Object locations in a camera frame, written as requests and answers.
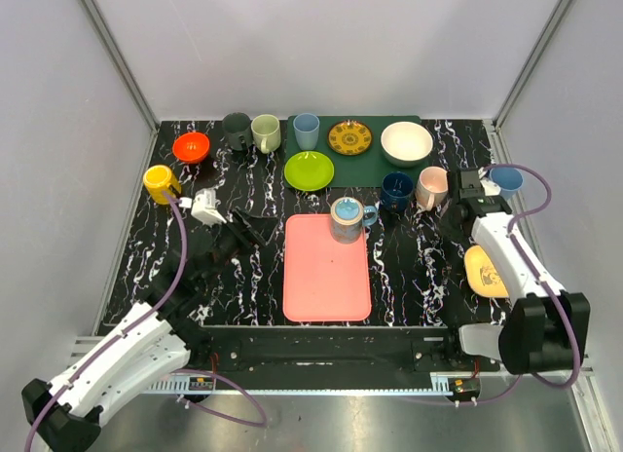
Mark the left aluminium frame post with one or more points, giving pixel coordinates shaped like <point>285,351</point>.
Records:
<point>112,49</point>

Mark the yellow patterned plate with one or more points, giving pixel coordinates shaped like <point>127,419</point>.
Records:
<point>350,138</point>

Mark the blue cup at right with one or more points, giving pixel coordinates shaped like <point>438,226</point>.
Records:
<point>509,180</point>

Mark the light blue mug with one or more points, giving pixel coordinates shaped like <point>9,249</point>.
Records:
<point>348,219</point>

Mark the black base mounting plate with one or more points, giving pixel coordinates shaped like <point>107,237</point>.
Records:
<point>414,348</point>

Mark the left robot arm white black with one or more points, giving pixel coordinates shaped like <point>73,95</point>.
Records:
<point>155,338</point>

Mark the light green mug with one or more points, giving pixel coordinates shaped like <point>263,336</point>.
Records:
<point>266,133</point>

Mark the navy blue mug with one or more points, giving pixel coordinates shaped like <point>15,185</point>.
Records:
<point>396,191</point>

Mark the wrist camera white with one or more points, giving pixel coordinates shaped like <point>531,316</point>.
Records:
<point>490,187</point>
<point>203,207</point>

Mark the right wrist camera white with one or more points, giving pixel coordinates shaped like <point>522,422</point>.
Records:
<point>490,187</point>

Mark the blue cup on mat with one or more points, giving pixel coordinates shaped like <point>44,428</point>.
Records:
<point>306,127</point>

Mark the yellow mug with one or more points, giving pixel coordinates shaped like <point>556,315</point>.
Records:
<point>161,183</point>

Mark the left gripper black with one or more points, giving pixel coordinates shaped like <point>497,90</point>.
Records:
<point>241,229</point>

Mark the pink tray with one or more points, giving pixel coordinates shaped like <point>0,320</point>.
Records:
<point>324,280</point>

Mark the front aluminium rail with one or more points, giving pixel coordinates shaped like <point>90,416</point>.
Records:
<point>315,381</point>

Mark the pink mug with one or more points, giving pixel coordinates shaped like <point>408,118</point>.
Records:
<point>432,188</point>

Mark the right aluminium frame post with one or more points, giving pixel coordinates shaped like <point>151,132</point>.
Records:
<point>539,48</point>

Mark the dark green mat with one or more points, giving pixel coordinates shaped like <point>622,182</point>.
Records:
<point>369,168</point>

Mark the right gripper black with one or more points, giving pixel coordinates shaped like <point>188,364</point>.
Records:
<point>448,228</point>

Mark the yellow orange bowl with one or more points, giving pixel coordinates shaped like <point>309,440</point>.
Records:
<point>482,275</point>

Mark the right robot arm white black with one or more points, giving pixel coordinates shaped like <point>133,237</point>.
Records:
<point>547,327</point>

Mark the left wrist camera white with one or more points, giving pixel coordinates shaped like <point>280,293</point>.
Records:
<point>203,207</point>

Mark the red bowl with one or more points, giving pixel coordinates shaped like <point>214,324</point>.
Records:
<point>191,147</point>

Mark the lime green plate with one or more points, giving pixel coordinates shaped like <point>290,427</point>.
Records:
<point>309,171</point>

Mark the aluminium frame post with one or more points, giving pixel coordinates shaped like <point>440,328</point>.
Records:
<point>539,48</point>
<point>112,49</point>

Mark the white bowl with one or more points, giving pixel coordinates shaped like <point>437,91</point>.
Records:
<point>406,144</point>

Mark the grey mug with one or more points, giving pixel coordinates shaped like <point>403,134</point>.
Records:
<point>237,131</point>

